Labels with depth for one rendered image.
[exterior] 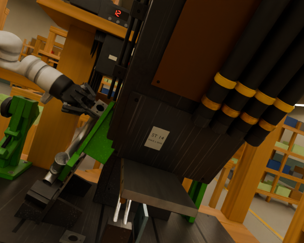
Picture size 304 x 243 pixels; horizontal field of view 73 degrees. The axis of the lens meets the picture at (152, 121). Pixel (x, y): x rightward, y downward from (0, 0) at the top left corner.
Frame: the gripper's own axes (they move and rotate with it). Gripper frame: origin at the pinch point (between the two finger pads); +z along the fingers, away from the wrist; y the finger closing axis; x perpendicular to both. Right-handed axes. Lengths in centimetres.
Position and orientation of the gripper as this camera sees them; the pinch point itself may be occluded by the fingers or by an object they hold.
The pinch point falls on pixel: (95, 110)
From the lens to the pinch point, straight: 68.8
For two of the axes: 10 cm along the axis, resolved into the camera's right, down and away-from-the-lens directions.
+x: -4.9, 4.8, 7.3
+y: 3.2, -6.8, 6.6
